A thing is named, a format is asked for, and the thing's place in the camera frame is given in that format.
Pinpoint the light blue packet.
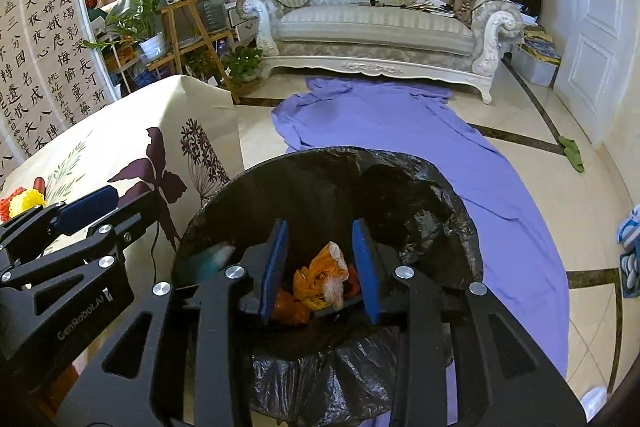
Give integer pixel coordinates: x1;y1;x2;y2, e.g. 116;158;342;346
189;243;236;279

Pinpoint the small white drawer unit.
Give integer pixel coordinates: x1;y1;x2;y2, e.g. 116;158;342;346
227;2;261;42

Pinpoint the small green potted plant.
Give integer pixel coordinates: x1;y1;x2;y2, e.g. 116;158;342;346
220;47;264;82

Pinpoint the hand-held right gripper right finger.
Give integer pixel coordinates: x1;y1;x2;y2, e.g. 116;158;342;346
351;218;587;427

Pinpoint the stack of patterned cloths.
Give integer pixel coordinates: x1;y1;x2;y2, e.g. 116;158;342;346
520;24;563;65

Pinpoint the calligraphy wall scroll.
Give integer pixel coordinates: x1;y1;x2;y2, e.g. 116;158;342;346
0;0;108;188

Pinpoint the orange and clear plastic bag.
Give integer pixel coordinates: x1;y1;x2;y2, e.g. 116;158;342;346
292;242;350;310

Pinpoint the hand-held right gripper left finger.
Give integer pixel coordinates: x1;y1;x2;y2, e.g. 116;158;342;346
55;218;290;427

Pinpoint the yellow snack wrapper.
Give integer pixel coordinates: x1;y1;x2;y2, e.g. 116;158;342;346
9;189;47;218

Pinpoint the white storage box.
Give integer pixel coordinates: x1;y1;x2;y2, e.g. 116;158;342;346
512;44;558;88

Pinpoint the purple bed sheet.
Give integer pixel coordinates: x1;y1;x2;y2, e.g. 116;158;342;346
271;76;571;427

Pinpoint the black bagged trash bin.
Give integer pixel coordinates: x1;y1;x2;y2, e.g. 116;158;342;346
171;146;485;427

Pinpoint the dark plastic drawer box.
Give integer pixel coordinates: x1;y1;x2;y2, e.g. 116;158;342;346
197;1;232;32

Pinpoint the pile of papers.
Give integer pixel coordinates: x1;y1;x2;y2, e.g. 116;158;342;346
405;0;453;14

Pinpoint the wooden plant stand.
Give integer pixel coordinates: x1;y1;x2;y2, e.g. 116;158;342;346
147;0;241;105

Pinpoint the white object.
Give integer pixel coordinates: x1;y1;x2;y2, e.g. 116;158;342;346
582;387;608;423

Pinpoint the green slipper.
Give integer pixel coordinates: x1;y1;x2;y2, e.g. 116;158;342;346
557;134;586;172

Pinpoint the brown patterned cloth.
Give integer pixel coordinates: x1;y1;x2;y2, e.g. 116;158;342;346
452;0;496;28

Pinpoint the floral cream tablecloth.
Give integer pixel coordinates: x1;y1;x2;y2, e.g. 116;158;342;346
0;74;246;358

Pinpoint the blue patterned slipper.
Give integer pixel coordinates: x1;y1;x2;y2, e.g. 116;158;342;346
620;252;640;300

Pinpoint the white panel door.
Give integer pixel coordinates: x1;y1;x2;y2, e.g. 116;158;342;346
552;0;633;148

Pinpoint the ornate white sofa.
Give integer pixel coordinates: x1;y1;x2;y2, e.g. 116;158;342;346
237;0;525;105

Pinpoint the leafy plant in white pot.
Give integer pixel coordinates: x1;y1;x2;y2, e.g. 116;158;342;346
82;0;191;62

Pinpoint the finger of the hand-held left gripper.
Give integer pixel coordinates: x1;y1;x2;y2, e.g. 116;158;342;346
0;185;119;265
0;192;161;290

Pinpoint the white and blue sneaker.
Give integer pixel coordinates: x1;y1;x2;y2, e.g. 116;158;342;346
616;204;640;253

